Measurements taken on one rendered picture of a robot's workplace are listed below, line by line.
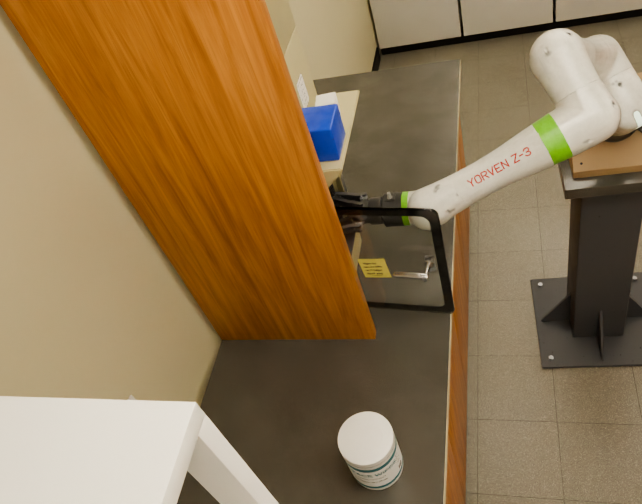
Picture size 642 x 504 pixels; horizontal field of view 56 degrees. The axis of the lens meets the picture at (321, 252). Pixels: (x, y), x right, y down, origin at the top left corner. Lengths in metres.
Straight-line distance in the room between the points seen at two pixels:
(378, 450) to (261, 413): 0.43
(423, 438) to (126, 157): 0.98
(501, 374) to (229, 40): 1.99
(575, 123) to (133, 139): 0.98
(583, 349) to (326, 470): 1.52
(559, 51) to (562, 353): 1.57
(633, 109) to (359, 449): 1.17
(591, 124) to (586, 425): 1.45
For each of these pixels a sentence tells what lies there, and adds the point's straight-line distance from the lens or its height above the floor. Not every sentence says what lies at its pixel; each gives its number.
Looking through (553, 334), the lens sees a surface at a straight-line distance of 2.85.
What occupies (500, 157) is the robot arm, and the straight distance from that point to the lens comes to 1.51.
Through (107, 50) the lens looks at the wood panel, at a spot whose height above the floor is 1.92.
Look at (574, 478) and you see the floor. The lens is 2.56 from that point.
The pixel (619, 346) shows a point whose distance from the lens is 2.84.
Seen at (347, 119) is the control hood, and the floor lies 1.51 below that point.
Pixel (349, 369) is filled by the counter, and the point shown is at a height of 0.94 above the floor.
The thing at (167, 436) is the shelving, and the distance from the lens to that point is 0.49.
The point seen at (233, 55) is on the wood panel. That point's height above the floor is 1.87.
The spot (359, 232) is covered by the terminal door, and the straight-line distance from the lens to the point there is 1.52.
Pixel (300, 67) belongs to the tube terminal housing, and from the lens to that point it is 1.57.
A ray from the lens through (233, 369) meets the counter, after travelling 1.85.
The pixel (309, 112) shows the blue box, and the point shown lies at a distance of 1.45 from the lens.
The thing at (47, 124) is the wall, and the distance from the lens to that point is 1.41.
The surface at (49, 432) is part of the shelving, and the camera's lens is 0.56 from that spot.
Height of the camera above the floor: 2.36
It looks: 44 degrees down
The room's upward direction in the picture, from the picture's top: 21 degrees counter-clockwise
